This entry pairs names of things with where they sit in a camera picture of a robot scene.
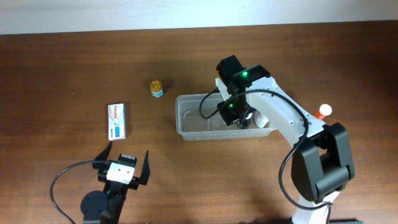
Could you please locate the white dropper bottle clear cap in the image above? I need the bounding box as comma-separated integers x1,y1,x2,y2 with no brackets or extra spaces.
254,110,269,128

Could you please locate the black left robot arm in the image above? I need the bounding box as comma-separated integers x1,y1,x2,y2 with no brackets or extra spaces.
80,142,150,224

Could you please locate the small jar gold lid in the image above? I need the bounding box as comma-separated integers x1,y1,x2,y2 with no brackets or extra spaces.
150,80,164,98

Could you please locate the clear plastic container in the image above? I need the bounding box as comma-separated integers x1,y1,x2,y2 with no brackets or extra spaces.
175,93,276,141

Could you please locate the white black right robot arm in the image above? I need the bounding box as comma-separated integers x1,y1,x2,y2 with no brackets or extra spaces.
216,55,355,223

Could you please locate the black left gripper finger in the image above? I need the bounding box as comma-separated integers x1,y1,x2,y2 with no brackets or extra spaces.
139,151,150,185
94,141,113,161

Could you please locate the black left camera cable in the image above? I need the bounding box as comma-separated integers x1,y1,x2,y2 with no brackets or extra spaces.
49,160,108,224

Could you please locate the orange tablet tube white cap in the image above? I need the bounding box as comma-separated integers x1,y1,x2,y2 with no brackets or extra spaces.
314,104,333,120

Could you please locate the dark bottle white cap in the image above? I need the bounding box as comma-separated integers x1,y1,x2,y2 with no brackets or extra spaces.
238,113,252,129

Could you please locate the white Panadol box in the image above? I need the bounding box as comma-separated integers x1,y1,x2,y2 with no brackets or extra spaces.
108,103,126,141

